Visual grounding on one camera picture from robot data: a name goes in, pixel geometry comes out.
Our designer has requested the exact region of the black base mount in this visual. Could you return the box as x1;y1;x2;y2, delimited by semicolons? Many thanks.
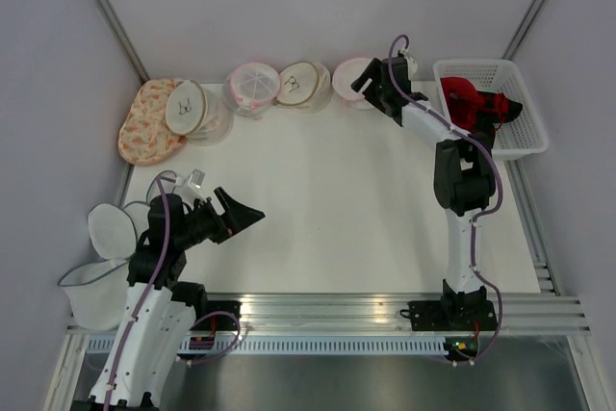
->
192;300;242;337
407;300;499;333

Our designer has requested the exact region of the white slotted cable duct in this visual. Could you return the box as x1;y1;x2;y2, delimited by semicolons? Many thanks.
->
87;335;448;356

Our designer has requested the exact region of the right corner aluminium post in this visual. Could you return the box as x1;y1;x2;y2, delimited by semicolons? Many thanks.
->
501;0;549;61

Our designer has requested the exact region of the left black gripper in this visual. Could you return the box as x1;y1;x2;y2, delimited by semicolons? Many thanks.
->
175;187;264;249

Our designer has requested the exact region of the white mesh bag blue zipper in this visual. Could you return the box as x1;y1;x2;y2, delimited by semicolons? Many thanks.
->
58;169;193;333

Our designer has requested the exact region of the corner aluminium post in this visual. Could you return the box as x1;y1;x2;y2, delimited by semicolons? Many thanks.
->
93;0;150;84
501;0;549;61

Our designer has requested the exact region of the white bag pink zipper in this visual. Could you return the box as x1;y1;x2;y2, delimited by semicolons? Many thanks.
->
222;62;281;117

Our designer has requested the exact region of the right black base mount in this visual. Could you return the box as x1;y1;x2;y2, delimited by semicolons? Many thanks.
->
407;300;499;333

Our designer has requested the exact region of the aluminium mounting rail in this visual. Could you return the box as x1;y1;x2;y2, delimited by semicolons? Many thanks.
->
66;293;591;335

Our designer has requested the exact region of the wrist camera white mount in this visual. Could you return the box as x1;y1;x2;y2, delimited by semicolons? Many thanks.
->
398;49;419;80
174;169;205;202

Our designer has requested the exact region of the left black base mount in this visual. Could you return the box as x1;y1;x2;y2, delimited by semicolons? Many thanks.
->
192;300;242;337

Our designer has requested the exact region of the floral orange laundry bag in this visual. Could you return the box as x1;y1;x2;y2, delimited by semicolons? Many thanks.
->
117;79;187;167

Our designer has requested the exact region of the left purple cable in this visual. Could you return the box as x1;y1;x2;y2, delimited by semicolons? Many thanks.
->
98;184;242;405

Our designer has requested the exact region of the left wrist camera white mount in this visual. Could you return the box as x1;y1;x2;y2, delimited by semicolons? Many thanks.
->
174;169;205;202

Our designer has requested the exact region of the white pink trim flat bag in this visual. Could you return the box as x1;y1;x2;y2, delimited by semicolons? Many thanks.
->
332;57;374;111

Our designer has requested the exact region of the beige bag bra logo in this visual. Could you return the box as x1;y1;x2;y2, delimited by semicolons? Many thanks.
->
273;62;332;114

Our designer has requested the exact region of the white bag bra logo left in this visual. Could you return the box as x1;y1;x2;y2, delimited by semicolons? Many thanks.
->
165;80;234;146

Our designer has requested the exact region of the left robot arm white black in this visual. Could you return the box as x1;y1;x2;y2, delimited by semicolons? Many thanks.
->
70;188;266;410

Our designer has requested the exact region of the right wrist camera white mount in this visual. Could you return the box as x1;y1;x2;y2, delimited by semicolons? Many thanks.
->
398;49;419;80

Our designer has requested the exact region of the white plastic basket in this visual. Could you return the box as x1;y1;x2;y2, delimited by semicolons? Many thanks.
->
432;59;551;162

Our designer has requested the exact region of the red bra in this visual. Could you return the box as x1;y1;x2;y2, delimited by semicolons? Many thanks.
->
440;77;481;133

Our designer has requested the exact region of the left corner aluminium post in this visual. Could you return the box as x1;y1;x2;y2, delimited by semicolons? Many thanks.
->
93;0;150;84

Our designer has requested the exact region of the black bra in basket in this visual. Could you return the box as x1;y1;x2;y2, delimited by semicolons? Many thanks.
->
473;91;524;148

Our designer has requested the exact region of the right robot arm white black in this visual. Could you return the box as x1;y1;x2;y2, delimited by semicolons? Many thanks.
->
351;57;501;332

